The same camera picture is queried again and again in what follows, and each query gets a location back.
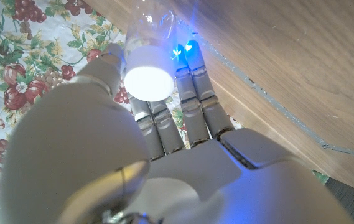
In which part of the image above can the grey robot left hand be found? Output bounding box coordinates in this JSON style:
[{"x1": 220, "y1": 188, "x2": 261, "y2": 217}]
[{"x1": 0, "y1": 39, "x2": 354, "y2": 224}]

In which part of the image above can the clear medicine bottle white cap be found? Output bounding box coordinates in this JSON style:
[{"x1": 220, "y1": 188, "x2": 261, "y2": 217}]
[{"x1": 123, "y1": 0, "x2": 177, "y2": 103}]

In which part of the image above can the floral fruit print backdrop cloth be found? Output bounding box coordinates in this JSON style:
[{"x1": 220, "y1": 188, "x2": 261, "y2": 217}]
[{"x1": 0, "y1": 0, "x2": 330, "y2": 224}]

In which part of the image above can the grey tape outline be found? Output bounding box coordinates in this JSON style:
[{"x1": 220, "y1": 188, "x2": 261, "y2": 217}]
[{"x1": 176, "y1": 18, "x2": 354, "y2": 162}]

